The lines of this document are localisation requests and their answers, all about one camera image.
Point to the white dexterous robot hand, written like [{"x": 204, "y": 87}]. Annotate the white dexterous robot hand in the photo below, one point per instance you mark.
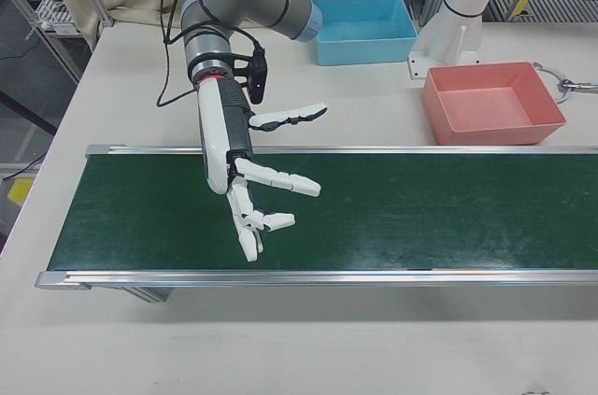
[{"x": 214, "y": 133}]

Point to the blue plastic box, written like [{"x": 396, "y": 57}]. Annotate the blue plastic box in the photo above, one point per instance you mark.
[{"x": 364, "y": 31}]

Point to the pink plastic box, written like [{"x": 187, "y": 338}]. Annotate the pink plastic box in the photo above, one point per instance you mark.
[{"x": 490, "y": 105}]

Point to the yellow floor label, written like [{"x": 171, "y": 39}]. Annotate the yellow floor label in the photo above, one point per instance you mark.
[{"x": 21, "y": 190}]

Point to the metal reacher grabber tool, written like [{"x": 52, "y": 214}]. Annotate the metal reacher grabber tool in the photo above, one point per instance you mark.
[{"x": 567, "y": 84}]

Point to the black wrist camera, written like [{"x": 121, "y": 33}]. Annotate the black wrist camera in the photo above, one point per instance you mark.
[{"x": 257, "y": 77}]

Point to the green conveyor belt aluminium frame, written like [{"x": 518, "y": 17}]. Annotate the green conveyor belt aluminium frame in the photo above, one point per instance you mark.
[{"x": 374, "y": 213}]

